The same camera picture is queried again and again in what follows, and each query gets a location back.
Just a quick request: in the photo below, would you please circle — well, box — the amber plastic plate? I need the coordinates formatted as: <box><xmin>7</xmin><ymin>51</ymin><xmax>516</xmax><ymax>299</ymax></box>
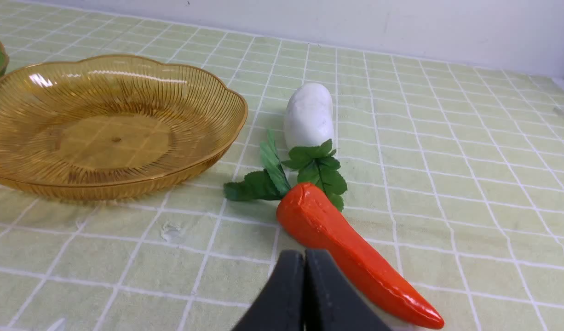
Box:
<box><xmin>0</xmin><ymin>54</ymin><xmax>248</xmax><ymax>201</ymax></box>

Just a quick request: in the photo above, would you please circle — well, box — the orange carrot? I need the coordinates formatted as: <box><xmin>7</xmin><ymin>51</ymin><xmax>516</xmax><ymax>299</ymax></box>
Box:
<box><xmin>224</xmin><ymin>131</ymin><xmax>445</xmax><ymax>330</ymax></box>

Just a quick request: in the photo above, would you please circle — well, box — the green checked tablecloth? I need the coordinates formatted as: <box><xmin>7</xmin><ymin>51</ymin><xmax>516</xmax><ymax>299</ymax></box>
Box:
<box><xmin>0</xmin><ymin>0</ymin><xmax>564</xmax><ymax>331</ymax></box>

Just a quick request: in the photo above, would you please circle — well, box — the white radish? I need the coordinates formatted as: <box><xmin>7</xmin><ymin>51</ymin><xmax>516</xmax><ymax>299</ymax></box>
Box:
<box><xmin>283</xmin><ymin>83</ymin><xmax>348</xmax><ymax>212</ymax></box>

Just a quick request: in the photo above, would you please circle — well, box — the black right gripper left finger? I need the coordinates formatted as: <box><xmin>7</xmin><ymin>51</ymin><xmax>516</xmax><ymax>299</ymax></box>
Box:
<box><xmin>232</xmin><ymin>250</ymin><xmax>305</xmax><ymax>331</ymax></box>

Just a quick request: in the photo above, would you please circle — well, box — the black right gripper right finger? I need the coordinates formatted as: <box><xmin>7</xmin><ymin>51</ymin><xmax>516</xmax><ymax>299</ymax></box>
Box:
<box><xmin>305</xmin><ymin>250</ymin><xmax>391</xmax><ymax>331</ymax></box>

